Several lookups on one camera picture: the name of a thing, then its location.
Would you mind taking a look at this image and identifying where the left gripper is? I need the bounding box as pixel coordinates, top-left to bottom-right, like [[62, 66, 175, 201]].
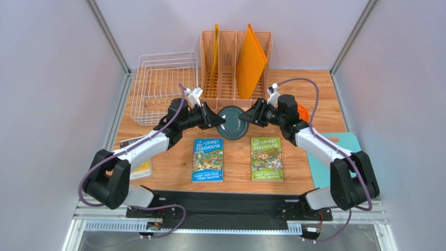
[[180, 101, 226, 131]]

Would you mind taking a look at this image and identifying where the black plate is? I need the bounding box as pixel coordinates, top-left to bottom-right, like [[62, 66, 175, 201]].
[[217, 106, 249, 140]]

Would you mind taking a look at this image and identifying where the orange plate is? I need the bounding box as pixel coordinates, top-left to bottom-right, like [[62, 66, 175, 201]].
[[297, 104, 310, 122]]

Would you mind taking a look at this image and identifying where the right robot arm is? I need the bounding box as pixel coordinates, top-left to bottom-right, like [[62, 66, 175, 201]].
[[239, 95, 380, 218]]

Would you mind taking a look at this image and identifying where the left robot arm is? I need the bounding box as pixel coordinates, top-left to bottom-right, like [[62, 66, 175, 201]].
[[78, 98, 225, 210]]

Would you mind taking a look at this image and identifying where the blue treehouse book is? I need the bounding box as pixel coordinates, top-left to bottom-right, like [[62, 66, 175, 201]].
[[191, 138, 224, 182]]

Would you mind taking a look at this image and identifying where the green treehouse book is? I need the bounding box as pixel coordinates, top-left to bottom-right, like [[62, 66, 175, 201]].
[[250, 137, 284, 182]]

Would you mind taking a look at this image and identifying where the pink plastic file organizer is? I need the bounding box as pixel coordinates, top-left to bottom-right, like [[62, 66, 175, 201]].
[[199, 30, 270, 113]]

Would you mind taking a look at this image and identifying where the thin orange folder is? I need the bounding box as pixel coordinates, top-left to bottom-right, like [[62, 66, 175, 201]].
[[210, 24, 219, 97]]

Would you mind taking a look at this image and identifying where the large orange folder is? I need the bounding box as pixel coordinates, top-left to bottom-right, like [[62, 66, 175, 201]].
[[236, 23, 268, 99]]

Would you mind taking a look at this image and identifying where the yellow book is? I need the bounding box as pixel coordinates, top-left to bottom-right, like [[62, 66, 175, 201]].
[[119, 136, 153, 181]]

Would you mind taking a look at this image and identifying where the teal cutting board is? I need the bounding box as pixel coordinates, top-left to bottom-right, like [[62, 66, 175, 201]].
[[306, 132, 361, 188]]

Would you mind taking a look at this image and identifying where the black base mat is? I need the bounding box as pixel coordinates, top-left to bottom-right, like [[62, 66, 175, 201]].
[[126, 190, 333, 230]]

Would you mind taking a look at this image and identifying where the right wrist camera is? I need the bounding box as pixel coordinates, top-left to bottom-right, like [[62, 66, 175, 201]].
[[267, 83, 281, 106]]

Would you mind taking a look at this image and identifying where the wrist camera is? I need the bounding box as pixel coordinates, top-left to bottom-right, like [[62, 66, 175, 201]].
[[185, 87, 203, 107], [267, 83, 281, 106]]

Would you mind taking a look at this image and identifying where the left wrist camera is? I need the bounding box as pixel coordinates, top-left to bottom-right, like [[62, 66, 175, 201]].
[[185, 87, 203, 107]]

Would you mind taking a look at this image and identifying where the white wire dish rack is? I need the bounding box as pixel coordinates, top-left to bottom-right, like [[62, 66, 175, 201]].
[[130, 51, 198, 127]]

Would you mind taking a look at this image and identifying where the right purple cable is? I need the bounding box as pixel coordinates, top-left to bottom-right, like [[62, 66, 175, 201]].
[[272, 77, 374, 244]]

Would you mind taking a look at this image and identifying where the purple cable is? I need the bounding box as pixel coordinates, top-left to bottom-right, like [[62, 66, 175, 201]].
[[272, 77, 374, 244], [77, 83, 187, 240]]

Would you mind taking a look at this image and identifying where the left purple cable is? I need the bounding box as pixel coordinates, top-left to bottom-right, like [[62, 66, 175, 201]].
[[77, 83, 187, 240]]

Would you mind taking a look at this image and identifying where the aluminium frame rail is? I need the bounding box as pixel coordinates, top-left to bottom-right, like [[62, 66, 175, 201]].
[[73, 201, 389, 235]]

